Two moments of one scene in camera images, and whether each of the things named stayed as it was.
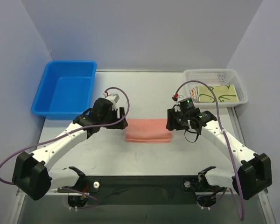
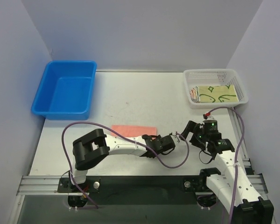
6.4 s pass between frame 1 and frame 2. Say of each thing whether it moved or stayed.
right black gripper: moved
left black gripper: moved
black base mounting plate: stayed
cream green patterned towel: stayed
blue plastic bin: stayed
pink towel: moved
